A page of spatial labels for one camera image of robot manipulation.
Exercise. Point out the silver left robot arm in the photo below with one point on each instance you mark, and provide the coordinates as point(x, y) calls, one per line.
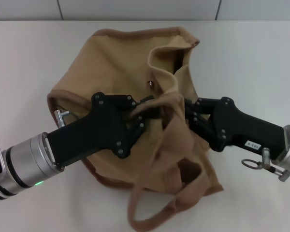
point(21, 164)

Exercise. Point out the khaki canvas food bag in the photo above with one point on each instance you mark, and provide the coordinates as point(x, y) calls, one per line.
point(111, 60)

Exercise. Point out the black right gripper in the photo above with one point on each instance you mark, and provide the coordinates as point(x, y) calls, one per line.
point(244, 130)

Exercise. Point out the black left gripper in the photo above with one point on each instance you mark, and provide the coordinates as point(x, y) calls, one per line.
point(91, 135)

